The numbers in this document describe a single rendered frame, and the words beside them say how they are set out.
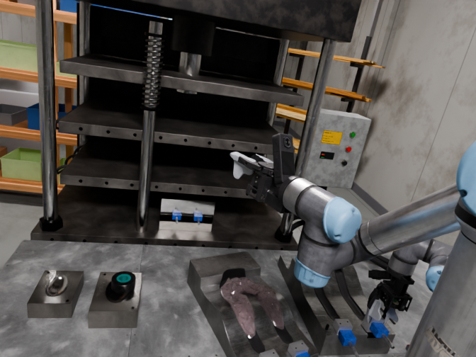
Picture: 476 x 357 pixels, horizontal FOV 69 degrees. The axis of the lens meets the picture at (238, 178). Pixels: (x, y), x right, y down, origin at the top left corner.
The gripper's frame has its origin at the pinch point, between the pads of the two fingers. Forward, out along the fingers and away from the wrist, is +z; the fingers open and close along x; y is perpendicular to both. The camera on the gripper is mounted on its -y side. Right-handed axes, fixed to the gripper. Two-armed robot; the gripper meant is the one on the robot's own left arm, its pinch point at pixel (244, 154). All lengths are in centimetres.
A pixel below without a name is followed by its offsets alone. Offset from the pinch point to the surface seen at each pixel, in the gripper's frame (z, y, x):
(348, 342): -25, 51, 43
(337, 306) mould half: -11, 50, 54
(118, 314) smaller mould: 19, 63, -16
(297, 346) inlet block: -18, 54, 28
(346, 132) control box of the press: 46, -7, 99
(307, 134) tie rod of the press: 45, -2, 70
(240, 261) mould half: 24, 51, 33
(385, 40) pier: 235, -118, 369
